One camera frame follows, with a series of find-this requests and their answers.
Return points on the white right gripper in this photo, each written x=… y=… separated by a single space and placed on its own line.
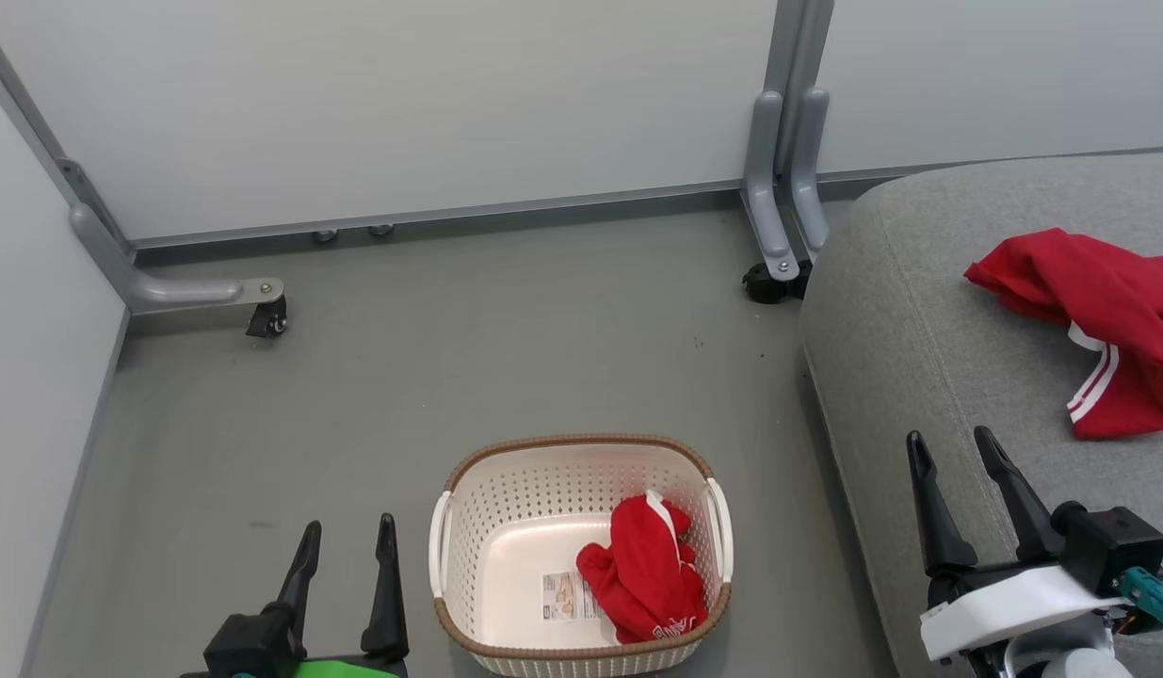
x=1005 y=603

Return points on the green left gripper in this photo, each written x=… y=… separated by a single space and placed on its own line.
x=346 y=670

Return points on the red garment with double stripes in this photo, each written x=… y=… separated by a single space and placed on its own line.
x=1108 y=311

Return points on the red garment with white lettering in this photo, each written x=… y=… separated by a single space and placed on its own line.
x=647 y=574

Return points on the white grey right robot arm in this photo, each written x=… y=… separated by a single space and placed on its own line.
x=1071 y=659

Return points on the grey fabric sofa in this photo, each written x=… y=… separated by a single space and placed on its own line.
x=920 y=330

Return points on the white perforated laundry basket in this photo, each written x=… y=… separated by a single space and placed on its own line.
x=524 y=508

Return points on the paper label sticker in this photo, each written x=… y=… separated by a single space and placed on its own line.
x=567 y=596

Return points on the black caster wheel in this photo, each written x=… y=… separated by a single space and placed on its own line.
x=765 y=282
x=266 y=322

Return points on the grey metal partition foot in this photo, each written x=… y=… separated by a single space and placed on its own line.
x=807 y=179
x=185 y=292
x=765 y=188

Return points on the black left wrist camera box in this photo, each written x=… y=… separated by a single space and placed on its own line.
x=251 y=650

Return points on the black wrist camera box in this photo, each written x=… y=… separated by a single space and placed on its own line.
x=1118 y=551
x=251 y=650

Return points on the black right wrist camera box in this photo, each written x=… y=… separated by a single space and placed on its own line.
x=1118 y=551

